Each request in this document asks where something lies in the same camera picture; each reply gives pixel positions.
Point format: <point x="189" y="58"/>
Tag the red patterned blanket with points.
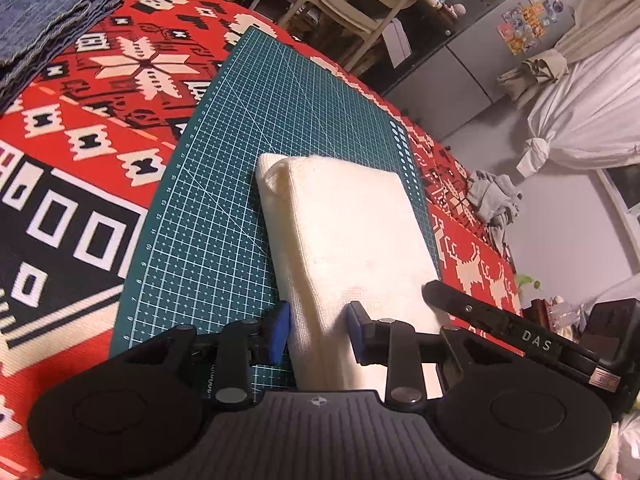
<point x="75" y="160"/>

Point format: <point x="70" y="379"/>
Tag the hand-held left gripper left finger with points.
<point x="279" y="332"/>

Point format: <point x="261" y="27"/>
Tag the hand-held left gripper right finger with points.
<point x="357" y="332"/>

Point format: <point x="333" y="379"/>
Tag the green cutting mat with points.
<point x="225" y="160"/>

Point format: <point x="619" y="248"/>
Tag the beige hanging garment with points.
<point x="535" y="75"/>

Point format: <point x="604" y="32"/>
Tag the cream knit vest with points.
<point x="345" y="235"/>

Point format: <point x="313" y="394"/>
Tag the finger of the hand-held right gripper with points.
<point x="470" y="312"/>

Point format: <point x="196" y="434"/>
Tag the colourful fridge magnets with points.
<point x="527" y="22"/>

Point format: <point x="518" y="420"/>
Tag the small green plant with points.
<point x="527" y="281"/>

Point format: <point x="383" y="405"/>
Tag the grey refrigerator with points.
<point x="450" y="60"/>

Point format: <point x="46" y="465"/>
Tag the white flat box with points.
<point x="397" y="42"/>

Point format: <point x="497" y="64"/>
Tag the white knotted curtain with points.
<point x="590" y="110"/>

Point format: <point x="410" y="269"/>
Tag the window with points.
<point x="625" y="190"/>

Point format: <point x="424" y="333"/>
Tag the blue denim jeans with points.
<point x="40" y="25"/>

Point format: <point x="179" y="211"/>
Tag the grey crumpled garment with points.
<point x="490" y="195"/>

